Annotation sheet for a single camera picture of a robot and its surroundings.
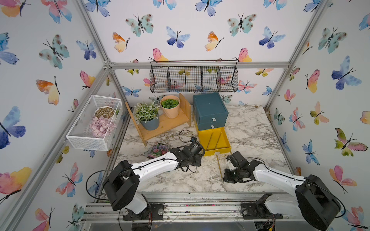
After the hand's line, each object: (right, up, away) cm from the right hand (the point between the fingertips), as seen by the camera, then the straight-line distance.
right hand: (224, 178), depth 84 cm
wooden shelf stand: (-37, +31, +18) cm, 51 cm away
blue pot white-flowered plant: (-45, +37, +2) cm, 58 cm away
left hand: (-14, +12, 0) cm, 19 cm away
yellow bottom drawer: (-3, +20, +17) cm, 26 cm away
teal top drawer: (-5, +35, +5) cm, 35 cm away
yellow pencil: (-2, +5, +6) cm, 8 cm away
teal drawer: (-6, +30, +12) cm, 33 cm away
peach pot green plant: (-33, +43, +12) cm, 56 cm away
